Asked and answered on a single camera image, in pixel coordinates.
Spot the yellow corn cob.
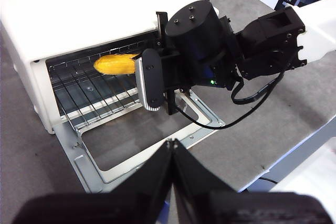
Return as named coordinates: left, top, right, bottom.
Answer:
left=93, top=54, right=140, bottom=76

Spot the oven door with beige handle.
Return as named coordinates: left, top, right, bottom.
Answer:
left=52, top=89, right=226, bottom=194

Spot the white Toshiba toaster oven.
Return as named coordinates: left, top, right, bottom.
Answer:
left=0, top=0, right=221, bottom=135

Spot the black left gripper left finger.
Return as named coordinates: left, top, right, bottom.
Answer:
left=12, top=140, right=174, bottom=224

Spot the metal wire oven rack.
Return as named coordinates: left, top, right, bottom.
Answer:
left=48, top=39, right=144, bottom=131

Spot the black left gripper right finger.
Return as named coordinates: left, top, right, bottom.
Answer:
left=172, top=137, right=332, bottom=224

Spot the looped black arm cable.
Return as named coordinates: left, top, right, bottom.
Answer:
left=230, top=76, right=279, bottom=105

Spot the black floor cable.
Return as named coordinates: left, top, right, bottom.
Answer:
left=258, top=177, right=279, bottom=185

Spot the thin black camera cable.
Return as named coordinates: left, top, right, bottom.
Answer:
left=175, top=70, right=287, bottom=130

